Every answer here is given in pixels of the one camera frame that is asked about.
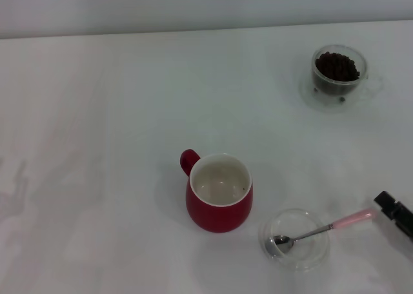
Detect pink handled metal spoon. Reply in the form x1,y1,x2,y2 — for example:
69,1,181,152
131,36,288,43
265,209,377,255

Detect clear round glass dish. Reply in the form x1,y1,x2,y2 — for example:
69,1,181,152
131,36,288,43
257,208,332,273

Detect clear glass saucer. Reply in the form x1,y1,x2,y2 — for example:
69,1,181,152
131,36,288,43
299,70,372,115

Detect clear glass cup with handle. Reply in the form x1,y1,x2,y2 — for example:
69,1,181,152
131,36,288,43
310,44,385,99

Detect pile of coffee beans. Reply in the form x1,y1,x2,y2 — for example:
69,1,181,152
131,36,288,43
312,51,361,95

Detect red ceramic mug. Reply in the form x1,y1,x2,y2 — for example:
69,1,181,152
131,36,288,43
179,149,254,234

